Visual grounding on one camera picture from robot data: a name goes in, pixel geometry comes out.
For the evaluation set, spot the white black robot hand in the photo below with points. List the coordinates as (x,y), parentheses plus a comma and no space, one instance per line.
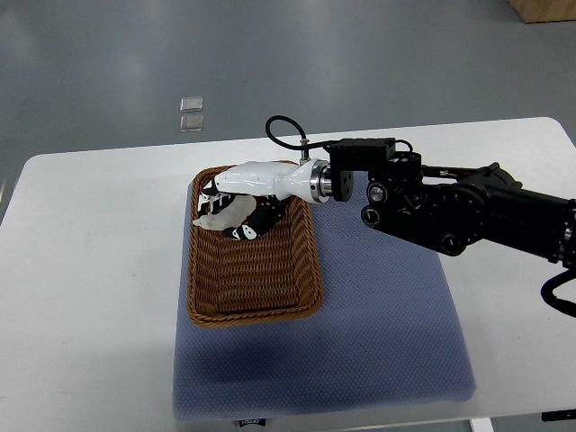
(272,184)

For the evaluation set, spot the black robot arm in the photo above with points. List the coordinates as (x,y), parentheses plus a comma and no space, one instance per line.
(447,209)

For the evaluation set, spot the black table control panel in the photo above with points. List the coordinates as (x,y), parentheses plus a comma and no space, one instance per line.
(550,417)

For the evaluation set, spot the wooden box corner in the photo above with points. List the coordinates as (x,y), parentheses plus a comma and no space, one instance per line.
(544,11)

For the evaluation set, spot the brown wicker basket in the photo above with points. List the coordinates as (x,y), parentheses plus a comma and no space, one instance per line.
(276,277)

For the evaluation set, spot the silver floor plate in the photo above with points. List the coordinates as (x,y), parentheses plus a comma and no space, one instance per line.
(191,104)
(191,122)

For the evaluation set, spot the upper silver floor plate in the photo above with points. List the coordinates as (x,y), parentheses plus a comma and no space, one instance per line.
(191,104)

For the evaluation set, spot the lower silver floor plate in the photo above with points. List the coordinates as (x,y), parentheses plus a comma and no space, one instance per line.
(191,122)

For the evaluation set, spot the blue textured mat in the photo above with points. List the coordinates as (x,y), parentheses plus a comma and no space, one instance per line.
(386,334)

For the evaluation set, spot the white bear figurine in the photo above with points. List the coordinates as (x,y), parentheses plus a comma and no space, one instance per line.
(223,211)

